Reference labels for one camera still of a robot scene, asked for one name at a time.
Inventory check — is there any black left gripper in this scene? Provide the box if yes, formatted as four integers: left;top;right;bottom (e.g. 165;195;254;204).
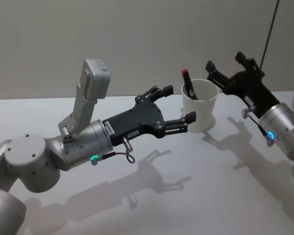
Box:
102;84;197;147

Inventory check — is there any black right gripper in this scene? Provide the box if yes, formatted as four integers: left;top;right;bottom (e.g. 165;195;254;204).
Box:
205;51;282;118

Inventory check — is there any white paper cup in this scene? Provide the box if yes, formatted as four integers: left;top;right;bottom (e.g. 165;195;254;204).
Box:
181;78;220;133

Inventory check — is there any black pen with red cap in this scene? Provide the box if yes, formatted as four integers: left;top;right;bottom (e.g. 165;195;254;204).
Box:
181;69;199;101

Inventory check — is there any thin black hanging cable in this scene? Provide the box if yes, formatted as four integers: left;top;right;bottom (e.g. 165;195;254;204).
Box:
259;0;280;70

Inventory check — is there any thin dark right wrist cable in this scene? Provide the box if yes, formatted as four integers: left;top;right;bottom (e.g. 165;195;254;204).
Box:
241;105;275;147

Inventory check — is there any thin dark wrist cable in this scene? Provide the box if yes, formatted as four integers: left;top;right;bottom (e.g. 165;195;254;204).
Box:
100;136;136;164
241;105;275;147

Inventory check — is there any thin dark left wrist cable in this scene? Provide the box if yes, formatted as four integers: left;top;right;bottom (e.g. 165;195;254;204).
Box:
100;136;136;164

